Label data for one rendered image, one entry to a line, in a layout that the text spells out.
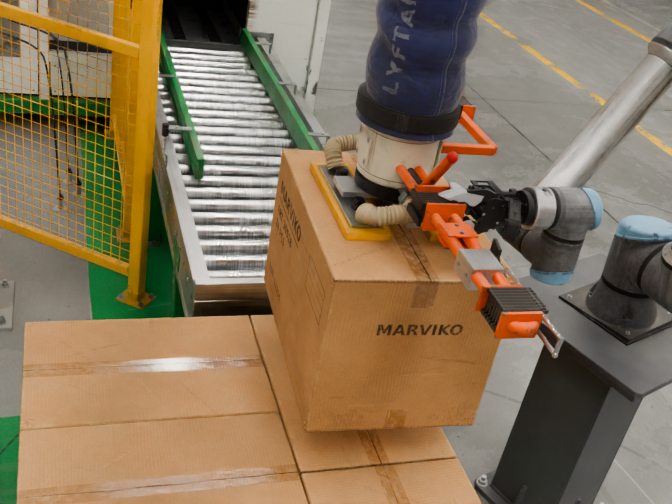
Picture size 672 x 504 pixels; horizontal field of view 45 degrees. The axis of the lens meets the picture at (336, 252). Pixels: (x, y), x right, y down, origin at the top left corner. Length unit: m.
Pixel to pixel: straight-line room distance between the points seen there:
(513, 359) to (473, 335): 1.64
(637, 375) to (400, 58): 1.02
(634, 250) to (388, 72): 0.87
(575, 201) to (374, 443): 0.75
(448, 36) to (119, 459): 1.13
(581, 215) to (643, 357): 0.61
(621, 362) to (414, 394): 0.62
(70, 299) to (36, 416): 1.34
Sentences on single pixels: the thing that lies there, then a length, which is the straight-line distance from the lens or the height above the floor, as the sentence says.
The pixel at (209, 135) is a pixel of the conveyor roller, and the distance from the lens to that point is 3.39.
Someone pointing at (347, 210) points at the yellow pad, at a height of 1.09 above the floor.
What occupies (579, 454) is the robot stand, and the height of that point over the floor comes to 0.37.
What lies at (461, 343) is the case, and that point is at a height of 0.91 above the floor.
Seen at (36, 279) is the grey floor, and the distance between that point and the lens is 3.42.
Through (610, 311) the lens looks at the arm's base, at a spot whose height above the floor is 0.80.
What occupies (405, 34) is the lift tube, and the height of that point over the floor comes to 1.49.
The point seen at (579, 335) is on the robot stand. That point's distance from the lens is 2.25.
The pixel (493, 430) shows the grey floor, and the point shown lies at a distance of 3.03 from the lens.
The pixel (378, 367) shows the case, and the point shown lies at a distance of 1.75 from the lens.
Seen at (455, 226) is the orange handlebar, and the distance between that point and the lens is 1.56.
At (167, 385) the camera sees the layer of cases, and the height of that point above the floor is 0.54.
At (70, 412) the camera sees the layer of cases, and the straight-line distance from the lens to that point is 2.02.
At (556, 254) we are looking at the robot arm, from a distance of 1.80.
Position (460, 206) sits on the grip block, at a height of 1.23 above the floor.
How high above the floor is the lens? 1.92
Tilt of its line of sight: 30 degrees down
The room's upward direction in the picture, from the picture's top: 11 degrees clockwise
